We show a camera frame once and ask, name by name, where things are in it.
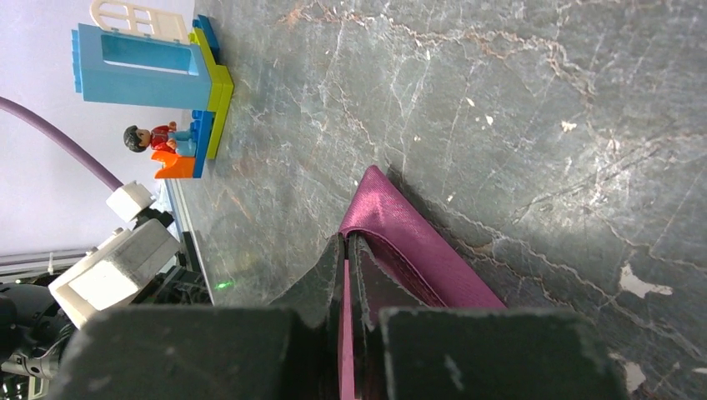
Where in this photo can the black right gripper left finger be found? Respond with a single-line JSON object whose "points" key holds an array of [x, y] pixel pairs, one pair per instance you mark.
{"points": [[285, 350]]}

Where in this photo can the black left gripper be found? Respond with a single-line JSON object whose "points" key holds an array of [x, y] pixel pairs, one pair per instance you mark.
{"points": [[35, 330]]}

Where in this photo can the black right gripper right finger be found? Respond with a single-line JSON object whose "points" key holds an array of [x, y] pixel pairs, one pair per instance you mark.
{"points": [[404, 349]]}

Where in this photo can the magenta satin napkin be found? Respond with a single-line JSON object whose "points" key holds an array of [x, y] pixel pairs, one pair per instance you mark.
{"points": [[423, 260]]}

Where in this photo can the colourful toy block set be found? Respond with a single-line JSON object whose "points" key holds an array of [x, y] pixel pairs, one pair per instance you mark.
{"points": [[144, 56]]}

